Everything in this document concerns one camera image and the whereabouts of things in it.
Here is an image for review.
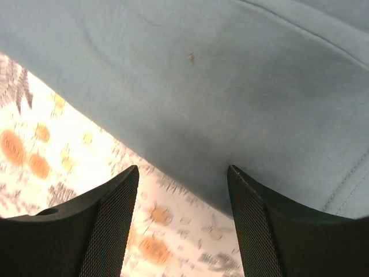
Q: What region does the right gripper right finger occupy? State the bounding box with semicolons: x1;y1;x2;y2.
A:
227;165;368;277

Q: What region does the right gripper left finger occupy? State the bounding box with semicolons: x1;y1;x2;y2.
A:
1;165;139;276

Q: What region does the blue-grey t shirt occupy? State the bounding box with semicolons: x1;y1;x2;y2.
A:
1;1;368;218

